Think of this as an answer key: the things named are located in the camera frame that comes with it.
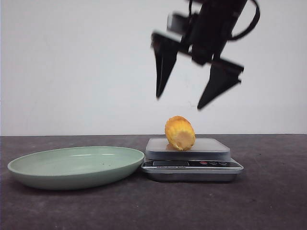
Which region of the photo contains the yellow corn cob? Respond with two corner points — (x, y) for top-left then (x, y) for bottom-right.
(165, 115), (196, 151)

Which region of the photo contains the silver digital kitchen scale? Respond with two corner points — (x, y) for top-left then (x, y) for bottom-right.
(141, 138), (244, 182)

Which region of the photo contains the light green plate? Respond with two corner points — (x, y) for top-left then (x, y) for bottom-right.
(8, 146), (144, 190)

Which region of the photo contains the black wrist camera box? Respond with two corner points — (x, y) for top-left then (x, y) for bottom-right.
(166, 13), (190, 35)

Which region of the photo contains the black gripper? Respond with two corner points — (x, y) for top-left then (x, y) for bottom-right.
(151, 0), (245, 110)

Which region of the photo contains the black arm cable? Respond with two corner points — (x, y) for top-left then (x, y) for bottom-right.
(229, 0), (261, 42)

